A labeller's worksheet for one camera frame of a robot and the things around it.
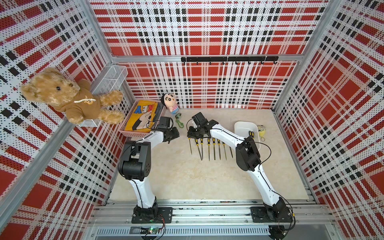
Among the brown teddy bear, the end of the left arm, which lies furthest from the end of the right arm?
the brown teddy bear

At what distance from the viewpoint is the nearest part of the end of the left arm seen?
2.50 ft

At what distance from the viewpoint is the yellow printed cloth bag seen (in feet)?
3.39

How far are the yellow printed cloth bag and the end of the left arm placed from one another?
0.68ft
